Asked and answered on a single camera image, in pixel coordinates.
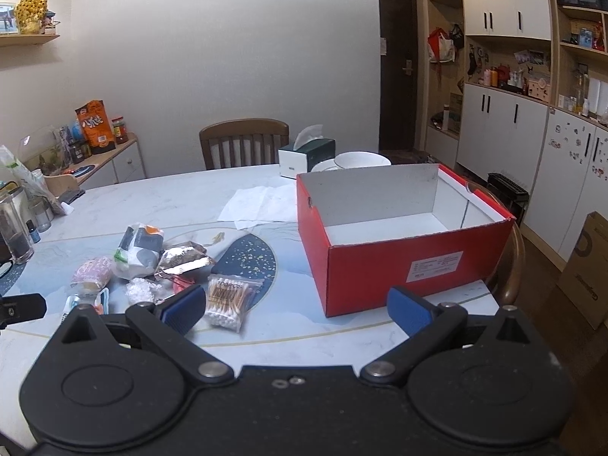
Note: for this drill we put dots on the pink box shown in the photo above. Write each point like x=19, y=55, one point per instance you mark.
x=539, y=90

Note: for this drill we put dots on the small blue bottle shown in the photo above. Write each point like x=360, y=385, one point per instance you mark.
x=33, y=233

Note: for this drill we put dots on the black hanging bag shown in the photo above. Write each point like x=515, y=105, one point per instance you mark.
x=457, y=37

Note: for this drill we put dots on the clear plastic wrap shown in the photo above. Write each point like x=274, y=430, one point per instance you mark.
x=142, y=289

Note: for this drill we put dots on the black metal rack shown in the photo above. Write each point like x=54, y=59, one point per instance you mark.
x=508, y=190

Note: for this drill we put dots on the tall glass container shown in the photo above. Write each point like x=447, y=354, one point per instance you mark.
x=16, y=232

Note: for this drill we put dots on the wooden desk organizer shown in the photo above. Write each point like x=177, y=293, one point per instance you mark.
x=64, y=184

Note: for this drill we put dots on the white bowl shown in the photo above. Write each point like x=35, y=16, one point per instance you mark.
x=361, y=159

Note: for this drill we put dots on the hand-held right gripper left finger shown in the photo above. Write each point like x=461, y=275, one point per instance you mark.
x=183, y=308

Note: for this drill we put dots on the white cabinet with magnets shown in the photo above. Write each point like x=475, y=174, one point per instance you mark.
x=565, y=175

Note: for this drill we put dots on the white grey plastic packet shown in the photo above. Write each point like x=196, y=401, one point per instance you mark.
x=137, y=251

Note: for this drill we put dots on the brown round-back wooden chair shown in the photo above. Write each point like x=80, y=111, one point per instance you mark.
x=510, y=266

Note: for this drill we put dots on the small photo frame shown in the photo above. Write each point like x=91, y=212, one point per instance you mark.
x=8, y=19

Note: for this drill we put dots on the golden ornament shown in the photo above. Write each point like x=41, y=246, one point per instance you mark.
x=32, y=12

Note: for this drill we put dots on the white side cabinet wooden top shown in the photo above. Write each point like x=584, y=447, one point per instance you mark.
x=126, y=161

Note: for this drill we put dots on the green white tissue box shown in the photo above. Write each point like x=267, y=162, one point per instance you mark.
x=306, y=156

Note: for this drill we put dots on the red white hanging bag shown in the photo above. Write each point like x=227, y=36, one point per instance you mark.
x=441, y=47

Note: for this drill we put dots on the white paper napkin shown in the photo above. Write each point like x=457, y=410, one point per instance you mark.
x=261, y=204

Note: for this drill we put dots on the white lower cabinet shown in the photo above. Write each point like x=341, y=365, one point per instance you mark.
x=498, y=133

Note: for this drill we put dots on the small blue white packet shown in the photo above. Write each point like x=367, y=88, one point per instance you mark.
x=78, y=301

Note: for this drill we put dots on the clear bag green print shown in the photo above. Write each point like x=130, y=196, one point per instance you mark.
x=28, y=175

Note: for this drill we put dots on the red cardboard box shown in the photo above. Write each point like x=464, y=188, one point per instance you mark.
x=380, y=275

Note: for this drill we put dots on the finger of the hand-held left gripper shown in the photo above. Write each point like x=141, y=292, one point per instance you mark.
x=23, y=308

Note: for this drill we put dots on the pink packet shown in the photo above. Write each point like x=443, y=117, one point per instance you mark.
x=92, y=270

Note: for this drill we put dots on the brown cardboard box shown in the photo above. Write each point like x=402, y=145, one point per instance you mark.
x=586, y=275

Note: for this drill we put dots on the red lidded jar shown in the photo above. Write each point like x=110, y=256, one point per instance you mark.
x=119, y=130

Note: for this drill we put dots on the row of small bottles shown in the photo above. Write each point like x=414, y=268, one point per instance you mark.
x=503, y=80

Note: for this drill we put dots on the blue oval pad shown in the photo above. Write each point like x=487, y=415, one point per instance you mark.
x=78, y=170

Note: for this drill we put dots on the orange snack bag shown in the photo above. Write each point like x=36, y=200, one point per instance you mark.
x=97, y=128

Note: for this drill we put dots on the stack of white plates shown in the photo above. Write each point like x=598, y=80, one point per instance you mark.
x=325, y=166

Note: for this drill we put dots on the dark brown door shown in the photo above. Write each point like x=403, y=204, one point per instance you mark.
x=398, y=80

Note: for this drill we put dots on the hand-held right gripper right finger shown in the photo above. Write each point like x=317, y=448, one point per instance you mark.
x=408, y=311

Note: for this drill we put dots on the dark glass jars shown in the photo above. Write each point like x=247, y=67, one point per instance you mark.
x=80, y=151

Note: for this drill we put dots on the glass tumbler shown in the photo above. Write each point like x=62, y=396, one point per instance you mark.
x=40, y=216

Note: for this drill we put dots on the wooden shelving unit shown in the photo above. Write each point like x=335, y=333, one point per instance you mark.
x=553, y=57

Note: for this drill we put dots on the black case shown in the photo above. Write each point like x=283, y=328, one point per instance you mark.
x=72, y=195

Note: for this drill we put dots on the wooden wall shelf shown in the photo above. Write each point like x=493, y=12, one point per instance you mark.
x=28, y=39

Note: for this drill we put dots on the small red packet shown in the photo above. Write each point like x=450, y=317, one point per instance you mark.
x=180, y=285

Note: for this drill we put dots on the glass dome ornament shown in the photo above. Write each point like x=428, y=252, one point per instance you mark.
x=45, y=152

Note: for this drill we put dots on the brown slatted wooden chair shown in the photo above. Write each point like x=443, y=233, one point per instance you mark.
x=244, y=145

